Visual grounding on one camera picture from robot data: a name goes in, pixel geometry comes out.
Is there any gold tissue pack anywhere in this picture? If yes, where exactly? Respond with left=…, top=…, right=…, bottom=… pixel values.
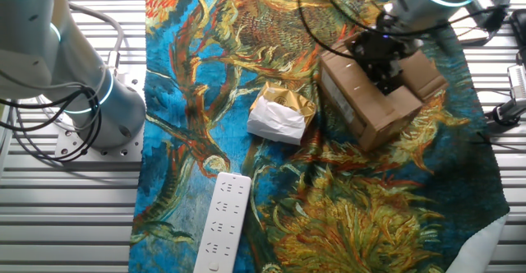
left=246, top=81, right=317, bottom=146

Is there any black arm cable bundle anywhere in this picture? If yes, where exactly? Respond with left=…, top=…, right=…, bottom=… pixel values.
left=0, top=86, right=104, bottom=165

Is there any white flat box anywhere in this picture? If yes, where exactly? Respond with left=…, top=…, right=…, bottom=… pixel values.
left=450, top=7, right=490, bottom=44

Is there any silver camera on mount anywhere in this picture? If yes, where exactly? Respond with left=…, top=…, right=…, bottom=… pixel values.
left=507, top=63, right=526, bottom=101

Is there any brown cardboard box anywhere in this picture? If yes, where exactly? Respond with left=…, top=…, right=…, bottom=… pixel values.
left=318, top=32, right=450, bottom=153

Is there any sunflower painting cloth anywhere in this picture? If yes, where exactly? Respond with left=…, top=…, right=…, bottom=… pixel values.
left=127, top=0, right=510, bottom=273

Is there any black bracket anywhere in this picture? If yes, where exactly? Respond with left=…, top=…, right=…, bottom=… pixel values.
left=510, top=8, right=526, bottom=64

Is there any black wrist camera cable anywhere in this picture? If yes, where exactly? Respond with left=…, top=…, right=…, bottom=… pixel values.
left=293, top=0, right=395, bottom=60

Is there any white power strip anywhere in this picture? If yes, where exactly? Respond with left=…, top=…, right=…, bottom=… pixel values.
left=192, top=171, right=252, bottom=273

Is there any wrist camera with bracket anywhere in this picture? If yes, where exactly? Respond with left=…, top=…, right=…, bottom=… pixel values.
left=468, top=0, right=511, bottom=34

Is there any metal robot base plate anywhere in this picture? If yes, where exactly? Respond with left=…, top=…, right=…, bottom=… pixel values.
left=54, top=73, right=145, bottom=162

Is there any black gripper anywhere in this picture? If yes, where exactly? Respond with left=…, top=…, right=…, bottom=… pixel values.
left=348, top=32, right=424, bottom=95

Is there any thin black wire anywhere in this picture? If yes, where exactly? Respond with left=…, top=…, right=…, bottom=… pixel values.
left=469, top=131, right=526, bottom=151

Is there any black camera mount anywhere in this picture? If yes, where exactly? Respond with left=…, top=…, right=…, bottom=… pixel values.
left=486, top=98, right=526, bottom=127

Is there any thick grey cable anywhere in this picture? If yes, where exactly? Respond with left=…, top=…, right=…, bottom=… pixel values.
left=67, top=2, right=125, bottom=77

